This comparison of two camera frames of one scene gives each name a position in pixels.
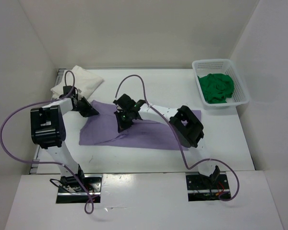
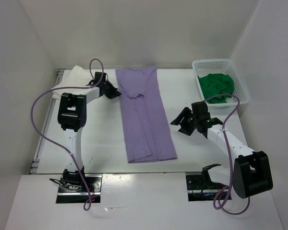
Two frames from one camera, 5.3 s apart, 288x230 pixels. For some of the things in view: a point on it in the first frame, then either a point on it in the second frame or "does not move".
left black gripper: [90, 110] -> [114, 93]
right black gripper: [122, 126] -> [185, 112]
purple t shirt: [103, 129] -> [147, 137]
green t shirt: [217, 87] does not move
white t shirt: [85, 81] does not move
